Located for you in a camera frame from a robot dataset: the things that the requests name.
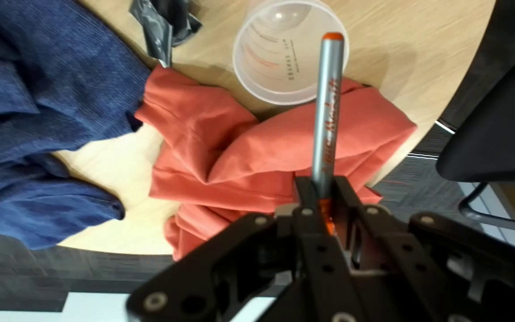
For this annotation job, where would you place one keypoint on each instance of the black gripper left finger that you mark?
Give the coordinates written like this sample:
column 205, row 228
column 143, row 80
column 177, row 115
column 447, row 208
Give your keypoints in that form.
column 250, row 257

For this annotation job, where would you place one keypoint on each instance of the blue cloth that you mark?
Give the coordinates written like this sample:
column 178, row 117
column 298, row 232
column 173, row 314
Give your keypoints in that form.
column 43, row 96

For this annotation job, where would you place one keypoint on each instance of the orange cloth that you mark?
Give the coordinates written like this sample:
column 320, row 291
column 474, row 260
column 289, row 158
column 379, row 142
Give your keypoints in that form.
column 239, row 155

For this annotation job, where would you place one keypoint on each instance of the clear plastic measuring cup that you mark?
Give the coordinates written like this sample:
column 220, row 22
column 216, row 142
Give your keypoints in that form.
column 275, row 60

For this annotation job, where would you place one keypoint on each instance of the orange and silver pen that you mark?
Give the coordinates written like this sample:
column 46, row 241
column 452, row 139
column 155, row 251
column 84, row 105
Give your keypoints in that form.
column 327, row 108

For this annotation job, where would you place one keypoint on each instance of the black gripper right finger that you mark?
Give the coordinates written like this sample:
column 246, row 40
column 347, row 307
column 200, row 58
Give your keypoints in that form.
column 423, row 262

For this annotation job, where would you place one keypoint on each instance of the black office chair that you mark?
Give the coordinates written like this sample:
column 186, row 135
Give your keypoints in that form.
column 500, row 108

